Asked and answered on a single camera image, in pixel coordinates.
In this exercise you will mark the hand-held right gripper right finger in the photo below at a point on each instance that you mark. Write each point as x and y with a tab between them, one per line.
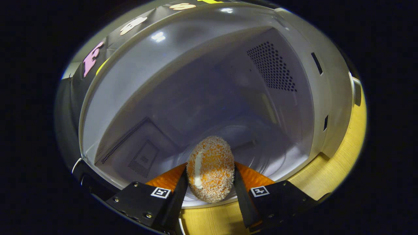
241	202

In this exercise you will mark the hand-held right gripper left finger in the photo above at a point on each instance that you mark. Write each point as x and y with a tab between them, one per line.
178	202

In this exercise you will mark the orange crumbed croquette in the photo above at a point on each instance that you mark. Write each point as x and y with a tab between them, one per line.
215	169

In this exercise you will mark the white microwave oven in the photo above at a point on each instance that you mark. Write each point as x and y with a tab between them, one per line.
196	81

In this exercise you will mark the black backdrop cloth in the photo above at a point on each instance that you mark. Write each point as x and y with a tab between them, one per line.
111	40

